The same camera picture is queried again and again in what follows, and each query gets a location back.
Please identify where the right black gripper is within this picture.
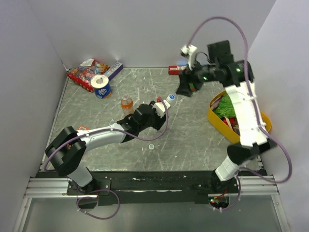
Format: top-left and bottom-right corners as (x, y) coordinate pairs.
(175, 57), (218, 98)

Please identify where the blue bottle cap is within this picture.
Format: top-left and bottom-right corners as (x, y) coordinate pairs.
(166, 94), (176, 102)

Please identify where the clear plastic bottle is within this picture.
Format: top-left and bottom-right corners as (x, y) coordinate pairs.
(164, 99), (176, 110)

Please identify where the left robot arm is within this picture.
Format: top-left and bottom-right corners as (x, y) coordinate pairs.
(45, 98), (171, 194)

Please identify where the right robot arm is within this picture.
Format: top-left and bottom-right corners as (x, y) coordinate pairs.
(176, 40), (276, 193)

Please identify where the green glass bottle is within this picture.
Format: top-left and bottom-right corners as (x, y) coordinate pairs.
(189, 83), (196, 92)

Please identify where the orange drink bottle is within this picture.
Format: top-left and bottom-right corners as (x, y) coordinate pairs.
(120, 94), (134, 116)

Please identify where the red box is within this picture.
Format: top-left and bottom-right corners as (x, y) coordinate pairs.
(168, 65), (187, 75)

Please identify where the blue box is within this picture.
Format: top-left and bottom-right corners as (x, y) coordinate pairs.
(177, 60), (188, 66)

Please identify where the yellow basket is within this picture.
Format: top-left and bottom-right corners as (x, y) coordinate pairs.
(207, 89), (273, 145)

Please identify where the green lettuce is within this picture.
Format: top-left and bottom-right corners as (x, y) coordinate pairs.
(213, 93), (236, 119)

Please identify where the purple white box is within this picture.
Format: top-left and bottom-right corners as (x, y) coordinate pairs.
(104, 61), (124, 80)

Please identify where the toilet paper roll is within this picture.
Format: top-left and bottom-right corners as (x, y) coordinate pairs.
(90, 75), (112, 99)

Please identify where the orange snack box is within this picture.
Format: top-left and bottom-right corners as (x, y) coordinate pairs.
(77, 126), (89, 131)

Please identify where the red snack bag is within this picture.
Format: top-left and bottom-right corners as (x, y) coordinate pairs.
(67, 58), (110, 92)

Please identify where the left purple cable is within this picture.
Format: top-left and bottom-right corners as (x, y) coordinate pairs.
(42, 99), (169, 220)

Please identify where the purple cable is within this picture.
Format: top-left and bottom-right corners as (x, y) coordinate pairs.
(187, 16), (293, 211)
(42, 99), (169, 220)

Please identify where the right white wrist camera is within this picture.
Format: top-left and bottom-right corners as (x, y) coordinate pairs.
(181, 44), (197, 70)

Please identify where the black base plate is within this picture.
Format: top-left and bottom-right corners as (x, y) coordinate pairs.
(36, 170), (267, 207)

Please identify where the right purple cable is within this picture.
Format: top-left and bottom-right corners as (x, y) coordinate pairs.
(187, 16), (293, 211)

